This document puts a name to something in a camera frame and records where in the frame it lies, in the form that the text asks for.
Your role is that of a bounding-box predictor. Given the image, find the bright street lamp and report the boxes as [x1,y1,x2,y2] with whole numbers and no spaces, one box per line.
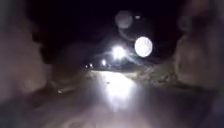
[111,45,127,69]

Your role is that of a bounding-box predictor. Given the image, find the grey paved path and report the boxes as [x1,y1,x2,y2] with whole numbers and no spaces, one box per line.
[19,68,214,128]

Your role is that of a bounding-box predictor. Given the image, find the grassy bank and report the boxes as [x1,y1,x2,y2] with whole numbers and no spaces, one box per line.
[128,62,179,86]

